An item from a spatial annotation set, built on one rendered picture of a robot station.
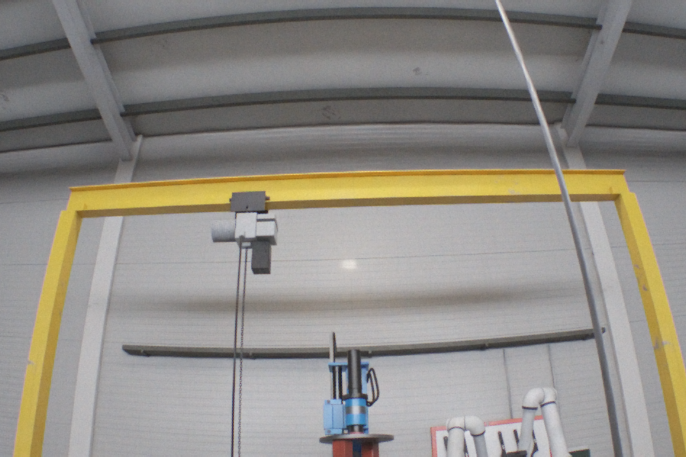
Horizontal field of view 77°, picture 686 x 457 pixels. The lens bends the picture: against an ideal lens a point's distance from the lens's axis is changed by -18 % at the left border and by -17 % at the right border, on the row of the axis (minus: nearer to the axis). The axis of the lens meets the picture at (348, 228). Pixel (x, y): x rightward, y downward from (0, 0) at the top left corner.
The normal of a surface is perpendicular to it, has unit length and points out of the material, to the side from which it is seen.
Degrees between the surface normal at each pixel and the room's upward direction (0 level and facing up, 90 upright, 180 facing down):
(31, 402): 90
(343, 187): 90
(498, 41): 174
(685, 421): 90
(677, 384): 90
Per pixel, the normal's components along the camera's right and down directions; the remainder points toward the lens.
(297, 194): -0.01, -0.49
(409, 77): 0.03, 0.81
